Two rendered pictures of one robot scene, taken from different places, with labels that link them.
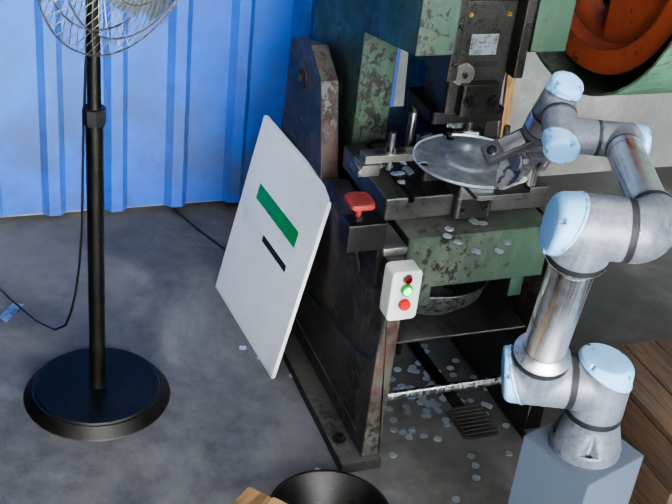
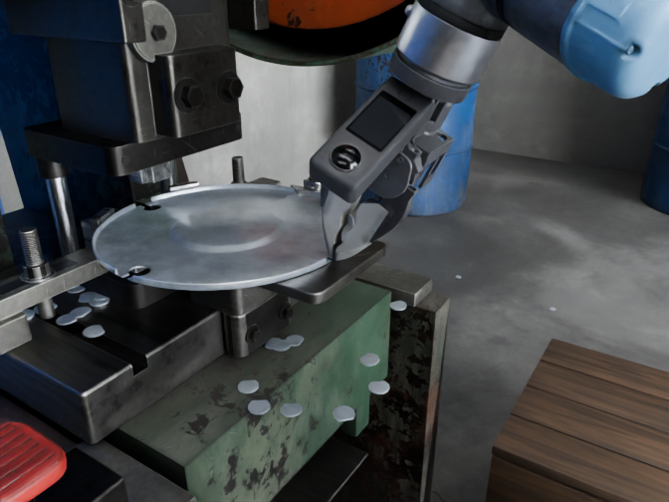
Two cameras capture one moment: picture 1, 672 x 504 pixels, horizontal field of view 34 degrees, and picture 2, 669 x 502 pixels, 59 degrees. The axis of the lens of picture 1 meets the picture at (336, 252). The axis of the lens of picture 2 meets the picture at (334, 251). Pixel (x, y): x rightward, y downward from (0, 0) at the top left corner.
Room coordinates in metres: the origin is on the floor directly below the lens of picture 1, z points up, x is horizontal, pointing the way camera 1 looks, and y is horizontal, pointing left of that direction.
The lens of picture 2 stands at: (1.84, -0.06, 1.04)
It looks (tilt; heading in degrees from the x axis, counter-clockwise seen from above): 25 degrees down; 326
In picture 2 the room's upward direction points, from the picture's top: straight up
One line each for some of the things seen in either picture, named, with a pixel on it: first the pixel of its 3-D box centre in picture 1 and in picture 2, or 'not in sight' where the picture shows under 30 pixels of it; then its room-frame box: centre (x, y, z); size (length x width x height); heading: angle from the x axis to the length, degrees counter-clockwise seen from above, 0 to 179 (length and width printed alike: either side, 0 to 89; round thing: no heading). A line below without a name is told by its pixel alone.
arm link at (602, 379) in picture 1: (598, 382); not in sight; (1.80, -0.56, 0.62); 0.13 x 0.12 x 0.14; 91
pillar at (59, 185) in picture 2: (412, 121); (60, 198); (2.57, -0.15, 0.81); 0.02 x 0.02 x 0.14
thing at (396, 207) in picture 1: (443, 175); (162, 282); (2.54, -0.25, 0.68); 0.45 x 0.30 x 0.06; 113
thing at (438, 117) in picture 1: (454, 108); (140, 142); (2.55, -0.25, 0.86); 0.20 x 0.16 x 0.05; 113
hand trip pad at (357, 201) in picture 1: (358, 212); (13, 500); (2.20, -0.04, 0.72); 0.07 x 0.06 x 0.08; 23
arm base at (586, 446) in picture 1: (589, 426); not in sight; (1.80, -0.57, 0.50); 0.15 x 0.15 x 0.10
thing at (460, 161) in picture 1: (471, 159); (227, 227); (2.43, -0.30, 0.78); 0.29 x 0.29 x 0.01
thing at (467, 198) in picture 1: (475, 193); (263, 289); (2.38, -0.32, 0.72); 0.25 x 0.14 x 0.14; 23
